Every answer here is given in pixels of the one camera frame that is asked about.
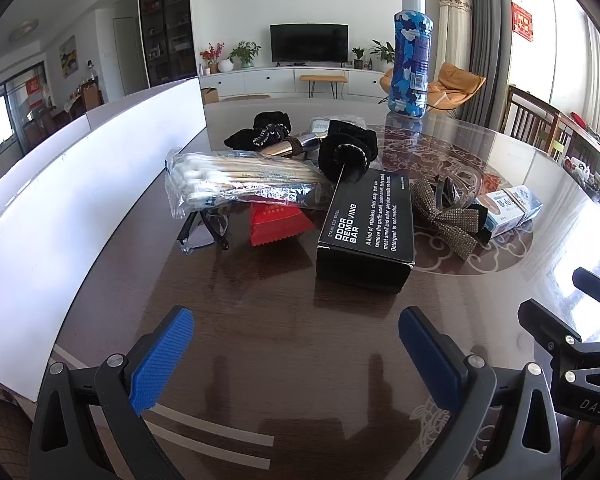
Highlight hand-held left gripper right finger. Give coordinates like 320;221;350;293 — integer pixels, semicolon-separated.
397;306;563;480

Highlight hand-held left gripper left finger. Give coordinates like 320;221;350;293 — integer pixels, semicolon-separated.
28;306;196;480

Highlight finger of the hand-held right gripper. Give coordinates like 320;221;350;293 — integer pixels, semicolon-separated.
517;299;588;391
571;266;600;308

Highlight white and blue medicine box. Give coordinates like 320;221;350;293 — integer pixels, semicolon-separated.
475;185;543;236

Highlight clear glasses with black frame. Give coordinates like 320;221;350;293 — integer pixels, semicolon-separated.
176;208;237;256

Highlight rhinestone bow hair clip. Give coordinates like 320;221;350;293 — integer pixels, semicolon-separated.
410;177;492;261

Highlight black cardboard box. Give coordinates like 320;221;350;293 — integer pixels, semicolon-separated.
316;166;414;294

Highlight red foil packet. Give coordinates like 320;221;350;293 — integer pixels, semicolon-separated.
250;202;313;247

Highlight cotton swab bag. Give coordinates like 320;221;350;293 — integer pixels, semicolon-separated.
164;147;331;219

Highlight large black velvet scrunchie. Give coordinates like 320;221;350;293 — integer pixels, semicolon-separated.
318;120;378;184

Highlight dark patterned glass desktop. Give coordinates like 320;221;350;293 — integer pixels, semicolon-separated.
30;102;600;480

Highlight person's right hand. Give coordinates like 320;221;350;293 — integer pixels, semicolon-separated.
562;417;600;480

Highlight pile of colourful clutter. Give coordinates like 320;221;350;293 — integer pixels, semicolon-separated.
560;155;600;202

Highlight white partition board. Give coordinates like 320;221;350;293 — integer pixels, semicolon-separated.
0;77;209;403

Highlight wooden slatted chair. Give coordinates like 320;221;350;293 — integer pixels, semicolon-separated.
500;85;561;151
545;110;600;177

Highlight black beaded scrunchie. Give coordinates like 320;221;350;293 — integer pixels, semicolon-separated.
224;127;273;151

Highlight orange lounge chair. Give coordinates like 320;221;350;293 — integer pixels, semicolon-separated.
382;62;487;111

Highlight phone case in clear bag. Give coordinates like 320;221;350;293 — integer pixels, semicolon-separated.
307;115;366;136

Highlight black velvet rhinestone scrunchie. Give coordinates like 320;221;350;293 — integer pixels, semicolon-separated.
252;110;293;136

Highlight grey curtain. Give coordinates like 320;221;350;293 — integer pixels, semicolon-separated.
455;0;511;133

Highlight white television cabinet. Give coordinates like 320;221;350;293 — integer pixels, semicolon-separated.
198;66;396;104

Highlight red window poster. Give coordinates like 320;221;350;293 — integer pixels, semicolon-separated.
27;77;46;108

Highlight blue camouflage bottle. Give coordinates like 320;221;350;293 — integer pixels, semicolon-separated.
386;0;435;119

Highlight covered standing air conditioner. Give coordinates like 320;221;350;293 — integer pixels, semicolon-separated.
437;0;473;78

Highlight wooden bench with metal legs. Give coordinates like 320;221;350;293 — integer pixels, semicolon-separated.
300;74;348;99

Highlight white door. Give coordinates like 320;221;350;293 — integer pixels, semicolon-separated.
112;16;136;98

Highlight red flowers in vase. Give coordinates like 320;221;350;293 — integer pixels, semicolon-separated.
200;42;226;75

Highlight broad-leaf potted plant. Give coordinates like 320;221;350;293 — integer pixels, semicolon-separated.
369;40;396;72

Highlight leafy green potted plant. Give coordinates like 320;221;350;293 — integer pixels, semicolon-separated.
228;41;262;69

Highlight dark glass display cabinet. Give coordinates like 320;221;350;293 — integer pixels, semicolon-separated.
138;0;198;88

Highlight black television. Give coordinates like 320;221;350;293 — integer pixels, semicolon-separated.
270;23;348;67

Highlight round ceiling light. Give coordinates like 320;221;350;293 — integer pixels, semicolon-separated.
8;20;39;43

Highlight red wall decoration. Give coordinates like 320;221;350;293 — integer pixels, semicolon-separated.
511;2;536;42

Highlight framed wall painting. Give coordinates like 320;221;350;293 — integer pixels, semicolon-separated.
60;35;78;78

